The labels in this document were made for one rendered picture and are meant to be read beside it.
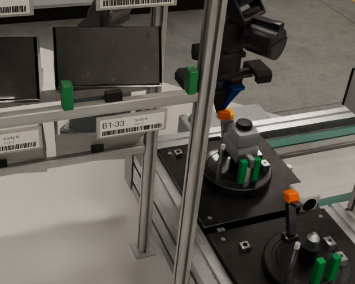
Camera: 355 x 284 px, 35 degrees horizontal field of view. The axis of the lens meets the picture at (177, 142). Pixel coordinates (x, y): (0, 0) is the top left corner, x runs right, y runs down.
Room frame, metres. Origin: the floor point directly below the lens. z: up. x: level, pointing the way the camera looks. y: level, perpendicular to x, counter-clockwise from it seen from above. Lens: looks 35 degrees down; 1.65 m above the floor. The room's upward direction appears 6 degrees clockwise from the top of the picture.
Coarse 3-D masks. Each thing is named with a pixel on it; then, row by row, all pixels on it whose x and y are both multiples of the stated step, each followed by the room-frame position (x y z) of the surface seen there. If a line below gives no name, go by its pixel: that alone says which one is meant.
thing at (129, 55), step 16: (64, 32) 0.61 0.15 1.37; (80, 32) 0.61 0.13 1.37; (96, 32) 0.62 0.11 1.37; (112, 32) 0.62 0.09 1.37; (128, 32) 0.63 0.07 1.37; (144, 32) 0.63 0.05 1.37; (160, 32) 0.64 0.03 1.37; (64, 48) 0.60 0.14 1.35; (80, 48) 0.60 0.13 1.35; (96, 48) 0.61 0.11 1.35; (112, 48) 0.61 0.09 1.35; (128, 48) 0.62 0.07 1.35; (144, 48) 0.62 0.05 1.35; (160, 48) 0.63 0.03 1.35; (64, 64) 0.59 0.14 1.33; (80, 64) 0.59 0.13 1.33; (96, 64) 0.60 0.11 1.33; (112, 64) 0.60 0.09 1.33; (128, 64) 0.61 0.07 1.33; (144, 64) 0.61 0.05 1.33; (160, 64) 0.62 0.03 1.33; (80, 80) 0.59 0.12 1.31; (96, 80) 0.59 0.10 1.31; (112, 80) 0.60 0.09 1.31; (128, 80) 0.60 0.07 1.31; (144, 80) 0.61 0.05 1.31; (160, 80) 0.61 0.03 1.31
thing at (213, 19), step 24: (216, 0) 0.59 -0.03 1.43; (216, 24) 0.60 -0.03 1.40; (216, 48) 0.60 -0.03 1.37; (216, 72) 0.60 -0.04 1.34; (192, 120) 0.60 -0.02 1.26; (144, 144) 0.76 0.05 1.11; (192, 144) 0.59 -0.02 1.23; (144, 168) 0.75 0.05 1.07; (192, 168) 0.59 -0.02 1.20; (144, 192) 0.74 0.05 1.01; (192, 192) 0.59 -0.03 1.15; (144, 216) 0.75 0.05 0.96; (192, 216) 0.60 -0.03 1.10; (144, 240) 0.75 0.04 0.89; (192, 240) 0.60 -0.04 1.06
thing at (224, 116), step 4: (220, 112) 0.94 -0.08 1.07; (224, 112) 0.94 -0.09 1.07; (228, 112) 0.94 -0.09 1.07; (220, 116) 0.94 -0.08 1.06; (224, 116) 0.94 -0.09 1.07; (228, 116) 0.94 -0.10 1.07; (220, 120) 0.94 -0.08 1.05; (224, 120) 0.93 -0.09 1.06; (228, 120) 0.92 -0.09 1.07; (232, 120) 0.92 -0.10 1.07; (220, 124) 0.94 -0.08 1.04; (224, 124) 0.93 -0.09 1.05; (228, 124) 0.94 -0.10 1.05; (224, 128) 0.93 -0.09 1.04; (224, 132) 0.93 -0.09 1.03
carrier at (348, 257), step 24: (312, 216) 0.78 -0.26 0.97; (216, 240) 0.69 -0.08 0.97; (240, 240) 0.70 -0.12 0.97; (264, 240) 0.70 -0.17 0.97; (288, 240) 0.68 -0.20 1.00; (312, 240) 0.64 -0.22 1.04; (336, 240) 0.72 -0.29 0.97; (240, 264) 0.64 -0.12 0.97; (264, 264) 0.63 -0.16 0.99; (288, 264) 0.63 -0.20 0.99; (312, 264) 0.63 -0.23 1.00; (336, 264) 0.61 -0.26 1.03
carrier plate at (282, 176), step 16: (208, 144) 0.97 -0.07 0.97; (176, 160) 0.91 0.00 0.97; (272, 160) 0.94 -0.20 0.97; (176, 176) 0.85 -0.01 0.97; (272, 176) 0.88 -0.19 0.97; (288, 176) 0.89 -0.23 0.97; (208, 192) 0.82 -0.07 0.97; (272, 192) 0.83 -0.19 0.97; (208, 208) 0.77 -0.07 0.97; (224, 208) 0.77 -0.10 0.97; (240, 208) 0.78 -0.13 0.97; (256, 208) 0.78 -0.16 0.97; (272, 208) 0.79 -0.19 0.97; (208, 224) 0.73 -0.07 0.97; (224, 224) 0.74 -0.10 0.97; (240, 224) 0.75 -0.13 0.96
